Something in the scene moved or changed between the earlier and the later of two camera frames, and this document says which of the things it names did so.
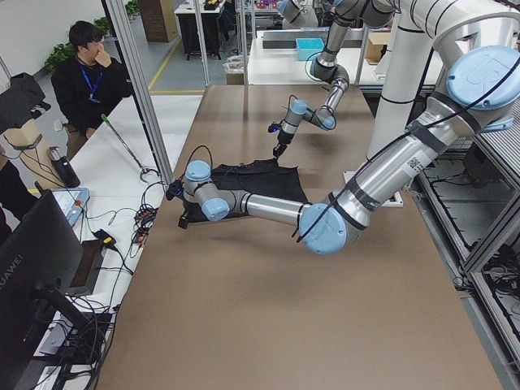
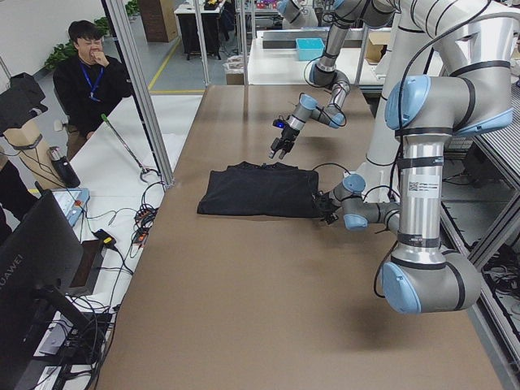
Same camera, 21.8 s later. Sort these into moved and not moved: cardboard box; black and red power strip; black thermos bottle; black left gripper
Moved: black left gripper
Not moved: black thermos bottle; black and red power strip; cardboard box
